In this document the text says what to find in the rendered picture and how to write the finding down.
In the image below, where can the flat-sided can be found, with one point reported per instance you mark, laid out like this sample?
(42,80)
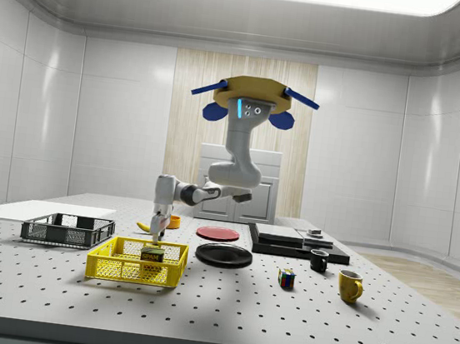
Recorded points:
(152,256)

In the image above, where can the yellow bowl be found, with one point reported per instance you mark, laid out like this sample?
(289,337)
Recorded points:
(174,222)

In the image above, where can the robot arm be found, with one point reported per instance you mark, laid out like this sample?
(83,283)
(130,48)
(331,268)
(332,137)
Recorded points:
(239,148)

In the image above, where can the red plate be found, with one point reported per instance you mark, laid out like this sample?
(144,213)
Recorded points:
(218,233)

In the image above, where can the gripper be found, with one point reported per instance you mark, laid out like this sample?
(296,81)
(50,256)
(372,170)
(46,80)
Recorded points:
(159,223)

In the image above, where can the yellow basket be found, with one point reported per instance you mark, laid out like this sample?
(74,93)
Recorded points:
(134,271)

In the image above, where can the dark grey basket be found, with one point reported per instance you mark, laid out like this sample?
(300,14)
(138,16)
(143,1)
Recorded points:
(62,235)

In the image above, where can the black plate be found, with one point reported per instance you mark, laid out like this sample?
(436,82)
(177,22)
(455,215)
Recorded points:
(224,255)

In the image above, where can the black mug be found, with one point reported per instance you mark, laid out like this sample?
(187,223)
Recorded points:
(318,262)

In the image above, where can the puzzle cube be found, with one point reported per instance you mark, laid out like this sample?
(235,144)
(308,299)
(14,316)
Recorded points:
(286,279)

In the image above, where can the banana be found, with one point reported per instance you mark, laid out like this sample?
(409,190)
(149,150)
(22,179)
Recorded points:
(143,227)

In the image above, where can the white cabinet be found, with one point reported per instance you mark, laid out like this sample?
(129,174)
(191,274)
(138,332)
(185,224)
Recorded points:
(265,172)

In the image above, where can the black stove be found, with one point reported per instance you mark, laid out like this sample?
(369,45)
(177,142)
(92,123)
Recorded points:
(279,245)

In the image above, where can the yellow mug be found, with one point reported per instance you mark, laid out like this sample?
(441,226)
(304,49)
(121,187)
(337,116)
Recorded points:
(348,287)

